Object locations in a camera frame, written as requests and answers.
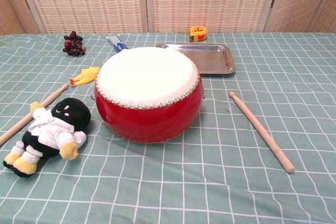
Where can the yellow rubber chicken toy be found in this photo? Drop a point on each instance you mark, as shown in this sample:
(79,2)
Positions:
(85,75)

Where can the woven folding screen panel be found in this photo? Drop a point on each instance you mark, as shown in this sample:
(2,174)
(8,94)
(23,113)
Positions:
(210,1)
(84,1)
(10,11)
(328,16)
(296,3)

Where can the yellow tape measure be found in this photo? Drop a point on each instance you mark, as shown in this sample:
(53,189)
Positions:
(198,33)

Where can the silver metal tray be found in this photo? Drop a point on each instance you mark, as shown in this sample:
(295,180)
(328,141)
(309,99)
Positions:
(212,61)

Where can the red drum white skin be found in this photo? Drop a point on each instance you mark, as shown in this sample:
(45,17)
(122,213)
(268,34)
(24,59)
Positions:
(147,119)

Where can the green checked tablecloth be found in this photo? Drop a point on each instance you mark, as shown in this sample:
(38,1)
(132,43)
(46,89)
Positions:
(210,182)

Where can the wooden drumstick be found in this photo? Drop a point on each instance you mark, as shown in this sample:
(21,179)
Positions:
(52,97)
(260,132)

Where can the dark purple grape bunch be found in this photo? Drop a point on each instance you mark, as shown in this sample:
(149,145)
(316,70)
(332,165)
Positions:
(73,43)

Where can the black plush doll white shirt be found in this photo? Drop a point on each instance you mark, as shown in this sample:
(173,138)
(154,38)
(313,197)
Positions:
(71,113)

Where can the blue white toothpaste tube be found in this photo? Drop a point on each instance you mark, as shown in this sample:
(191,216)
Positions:
(118,43)

